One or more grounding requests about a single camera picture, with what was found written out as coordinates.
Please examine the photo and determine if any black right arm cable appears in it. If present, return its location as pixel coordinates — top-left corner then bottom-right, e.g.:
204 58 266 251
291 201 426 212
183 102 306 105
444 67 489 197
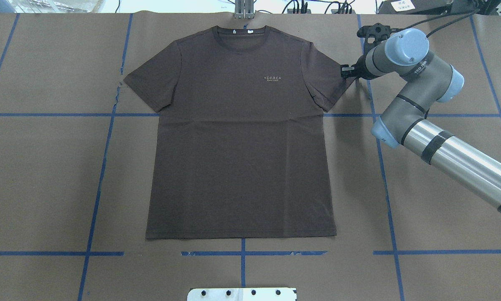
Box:
426 9 481 39

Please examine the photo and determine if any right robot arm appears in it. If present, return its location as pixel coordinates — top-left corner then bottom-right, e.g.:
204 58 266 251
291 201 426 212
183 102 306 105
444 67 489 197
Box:
341 23 501 214

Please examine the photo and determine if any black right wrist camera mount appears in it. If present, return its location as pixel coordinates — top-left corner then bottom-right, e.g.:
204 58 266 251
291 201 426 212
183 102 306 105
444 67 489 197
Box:
356 23 401 54

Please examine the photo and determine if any white metal mounting plate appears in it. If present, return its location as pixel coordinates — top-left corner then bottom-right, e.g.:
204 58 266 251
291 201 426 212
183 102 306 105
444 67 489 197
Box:
187 287 298 301

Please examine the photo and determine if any aluminium profile post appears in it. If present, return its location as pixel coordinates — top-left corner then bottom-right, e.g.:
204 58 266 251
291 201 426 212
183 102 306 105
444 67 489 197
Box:
231 0 255 19

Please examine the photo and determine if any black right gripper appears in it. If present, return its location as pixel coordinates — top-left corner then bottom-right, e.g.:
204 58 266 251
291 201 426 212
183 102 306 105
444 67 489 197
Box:
341 55 373 80

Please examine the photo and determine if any dark brown t-shirt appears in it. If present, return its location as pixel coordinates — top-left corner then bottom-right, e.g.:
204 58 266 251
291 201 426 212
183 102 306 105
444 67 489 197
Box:
124 26 351 240

